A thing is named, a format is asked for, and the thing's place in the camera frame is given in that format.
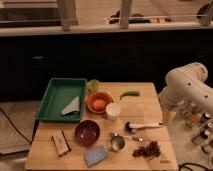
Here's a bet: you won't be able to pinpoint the green plastic cup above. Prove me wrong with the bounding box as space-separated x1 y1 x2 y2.
87 79 100 93

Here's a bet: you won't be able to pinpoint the spice bottles on floor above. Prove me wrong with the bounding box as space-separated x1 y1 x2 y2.
181 103 211 145

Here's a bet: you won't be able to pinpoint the white paper cup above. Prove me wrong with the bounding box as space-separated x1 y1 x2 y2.
106 103 121 121

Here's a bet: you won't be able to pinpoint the dark purple bowl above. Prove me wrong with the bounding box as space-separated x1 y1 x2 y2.
75 120 100 147

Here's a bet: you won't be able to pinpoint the metal measuring cup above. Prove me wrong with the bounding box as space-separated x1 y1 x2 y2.
109 132 145 153

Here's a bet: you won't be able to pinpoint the blue sponge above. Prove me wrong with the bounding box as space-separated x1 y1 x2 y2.
84 145 106 167

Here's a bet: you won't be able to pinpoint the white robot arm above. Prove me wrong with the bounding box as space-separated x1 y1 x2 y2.
158 62 213 125

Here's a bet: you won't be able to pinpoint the brown dried food pile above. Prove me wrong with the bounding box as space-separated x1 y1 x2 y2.
133 141 161 158

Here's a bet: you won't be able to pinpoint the grey floor mat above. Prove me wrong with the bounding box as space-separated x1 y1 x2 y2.
0 108 31 155

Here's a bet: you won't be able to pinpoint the grey folded cloth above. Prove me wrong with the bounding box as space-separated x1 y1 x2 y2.
61 97 80 115

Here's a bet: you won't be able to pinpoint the orange fruit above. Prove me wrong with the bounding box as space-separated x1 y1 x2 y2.
93 100 104 111

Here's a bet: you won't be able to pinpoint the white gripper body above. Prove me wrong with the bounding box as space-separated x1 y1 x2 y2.
160 99 180 126

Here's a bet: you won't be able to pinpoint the green plastic tray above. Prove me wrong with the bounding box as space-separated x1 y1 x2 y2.
36 78 87 123

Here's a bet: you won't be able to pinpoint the orange bowl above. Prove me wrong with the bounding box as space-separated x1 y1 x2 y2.
86 92 113 114

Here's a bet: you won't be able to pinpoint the black cable on floor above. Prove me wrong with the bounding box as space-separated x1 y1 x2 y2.
0 108 33 145

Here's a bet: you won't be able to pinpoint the wooden block with black edge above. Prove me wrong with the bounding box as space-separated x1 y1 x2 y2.
52 130 71 156

